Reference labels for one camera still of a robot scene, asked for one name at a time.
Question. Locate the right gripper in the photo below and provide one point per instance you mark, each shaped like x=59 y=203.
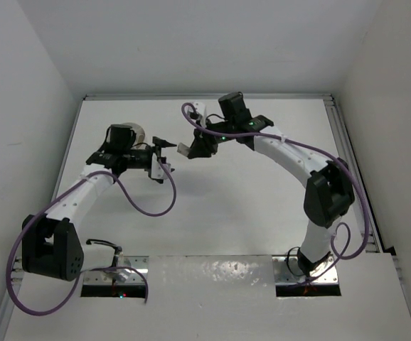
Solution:
x=203 y=145

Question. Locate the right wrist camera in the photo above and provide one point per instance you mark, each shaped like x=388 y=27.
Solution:
x=198 y=113

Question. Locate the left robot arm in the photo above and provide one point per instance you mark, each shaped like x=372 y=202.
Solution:
x=50 y=245

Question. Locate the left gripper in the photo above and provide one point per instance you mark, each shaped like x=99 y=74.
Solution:
x=158 y=143

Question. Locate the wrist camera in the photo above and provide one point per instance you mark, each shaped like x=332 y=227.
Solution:
x=198 y=113
x=159 y=170

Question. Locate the white round divided container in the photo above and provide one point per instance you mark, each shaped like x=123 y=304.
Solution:
x=140 y=138

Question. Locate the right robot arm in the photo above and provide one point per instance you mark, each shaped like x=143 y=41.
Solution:
x=328 y=190

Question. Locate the staples box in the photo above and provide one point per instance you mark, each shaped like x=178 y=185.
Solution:
x=183 y=149

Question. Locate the left base plate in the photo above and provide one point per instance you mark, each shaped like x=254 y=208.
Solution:
x=125 y=276

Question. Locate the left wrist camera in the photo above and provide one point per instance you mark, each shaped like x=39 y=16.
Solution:
x=159 y=170

